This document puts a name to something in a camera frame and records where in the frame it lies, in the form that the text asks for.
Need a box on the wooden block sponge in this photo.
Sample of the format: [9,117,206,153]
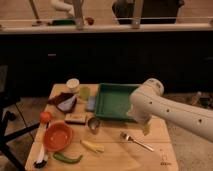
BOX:
[65,114,86,124]

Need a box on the blue sponge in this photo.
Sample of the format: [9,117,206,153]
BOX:
[85,96,96,112]

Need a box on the person in dark clothes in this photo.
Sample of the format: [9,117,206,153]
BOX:
[112,0,185,24]

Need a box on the green chili pepper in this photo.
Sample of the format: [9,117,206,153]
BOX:
[53,152,82,164]

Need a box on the yellow green cup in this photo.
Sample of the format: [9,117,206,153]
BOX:
[79,86,90,101]

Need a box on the dark red cloth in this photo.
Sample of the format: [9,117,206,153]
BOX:
[47,93,74,105]

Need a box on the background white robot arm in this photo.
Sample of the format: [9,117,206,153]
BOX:
[51,0,74,18]

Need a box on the background green tray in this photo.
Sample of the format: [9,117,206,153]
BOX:
[51,19,75,26]

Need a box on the green plastic tray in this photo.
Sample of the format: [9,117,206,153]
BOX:
[94,83,138,122]

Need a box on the small metal cup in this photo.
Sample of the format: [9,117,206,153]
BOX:
[87,117,101,134]

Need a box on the white round container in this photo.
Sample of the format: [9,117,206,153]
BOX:
[66,78,80,93]

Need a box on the red tomato toy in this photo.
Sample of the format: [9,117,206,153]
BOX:
[40,112,52,123]

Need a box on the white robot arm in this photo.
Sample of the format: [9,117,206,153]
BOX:
[128,78,213,142]

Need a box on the black tripod stand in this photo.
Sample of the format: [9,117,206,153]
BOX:
[0,64,41,171]

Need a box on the red plastic bowl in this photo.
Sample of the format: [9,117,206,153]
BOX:
[43,122,73,152]

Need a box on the silver metal fork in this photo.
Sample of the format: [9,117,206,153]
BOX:
[120,132,154,152]

